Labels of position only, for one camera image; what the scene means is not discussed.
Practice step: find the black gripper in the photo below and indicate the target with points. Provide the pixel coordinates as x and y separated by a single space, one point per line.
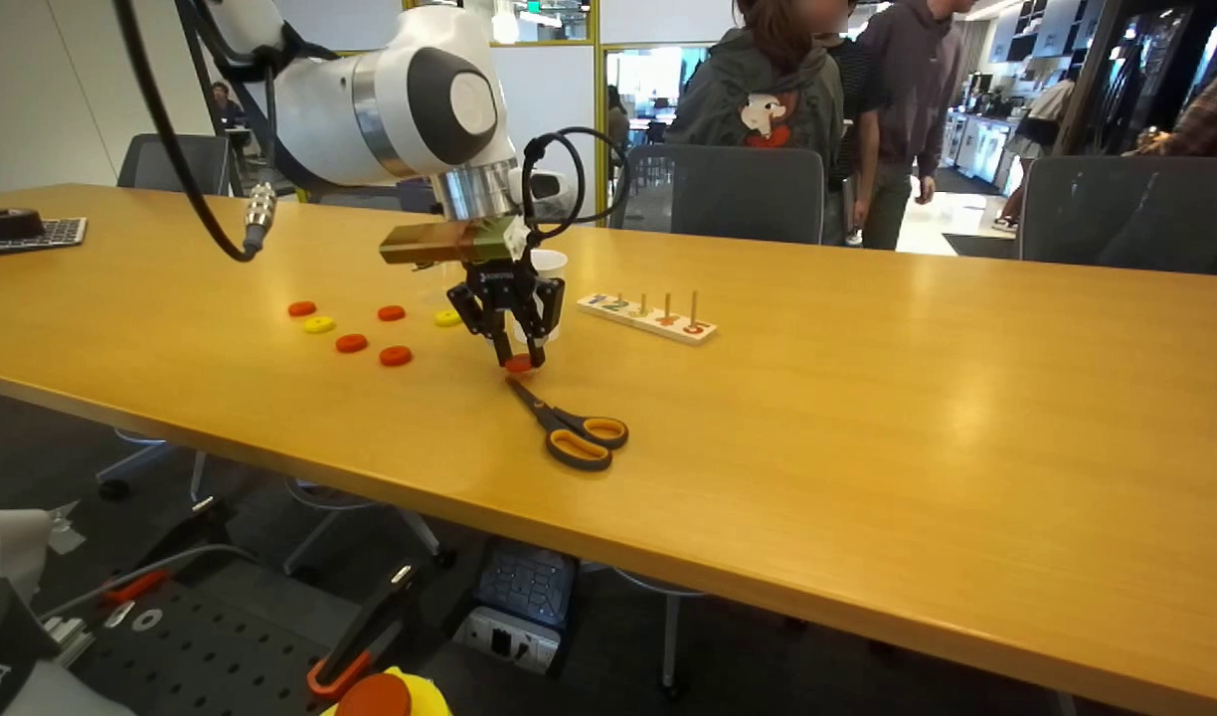
514 290

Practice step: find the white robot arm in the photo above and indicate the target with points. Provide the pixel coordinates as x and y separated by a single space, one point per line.
423 107

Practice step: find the white paper cup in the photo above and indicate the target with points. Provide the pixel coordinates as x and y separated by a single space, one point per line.
544 263

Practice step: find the white number peg board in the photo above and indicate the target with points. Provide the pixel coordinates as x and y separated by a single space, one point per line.
649 320

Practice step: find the grey office chair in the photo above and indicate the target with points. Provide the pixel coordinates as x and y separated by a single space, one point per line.
733 193
1156 213

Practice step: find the power strip on floor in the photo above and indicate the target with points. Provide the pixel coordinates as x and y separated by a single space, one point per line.
511 638

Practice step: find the person in green hoodie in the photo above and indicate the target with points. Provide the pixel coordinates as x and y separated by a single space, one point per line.
767 86

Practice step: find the yellow red emergency stop button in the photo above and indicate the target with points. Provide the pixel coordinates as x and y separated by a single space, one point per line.
391 695

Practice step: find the black keyboard device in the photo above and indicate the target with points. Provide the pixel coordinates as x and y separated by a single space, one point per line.
31 233

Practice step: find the grey office chair right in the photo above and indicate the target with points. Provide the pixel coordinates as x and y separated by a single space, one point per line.
1156 213

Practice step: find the wrist camera wooden mount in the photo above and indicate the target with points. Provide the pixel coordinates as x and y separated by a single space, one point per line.
470 246

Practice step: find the orange handled scissors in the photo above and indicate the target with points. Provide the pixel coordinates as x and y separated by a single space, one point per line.
575 438

